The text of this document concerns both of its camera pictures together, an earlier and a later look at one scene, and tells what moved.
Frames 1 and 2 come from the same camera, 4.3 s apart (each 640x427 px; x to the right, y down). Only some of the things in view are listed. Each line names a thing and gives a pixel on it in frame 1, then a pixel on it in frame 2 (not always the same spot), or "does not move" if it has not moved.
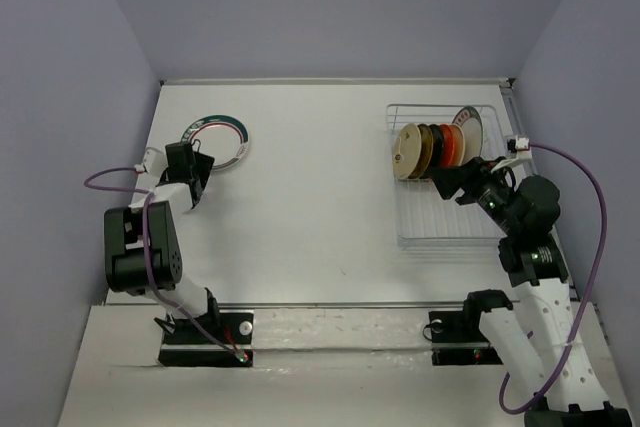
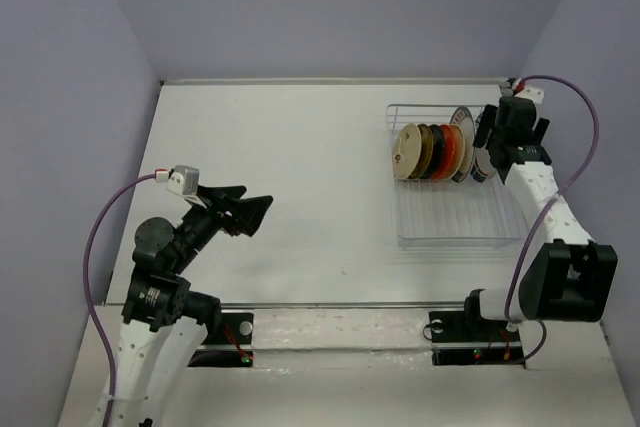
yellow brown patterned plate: [427, 151] does not move
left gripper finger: [202, 166] → [249, 213]
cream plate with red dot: [406, 151] does not move
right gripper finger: [449, 179] → [483, 133]
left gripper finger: [199, 144] → [220, 196]
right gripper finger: [483, 168] → [540, 130]
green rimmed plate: [472, 125] does not move
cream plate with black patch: [471, 125] → [460, 144]
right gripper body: [494, 197] → [493, 139]
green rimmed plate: [221, 138] → [482, 162]
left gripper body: [165, 178] → [201, 223]
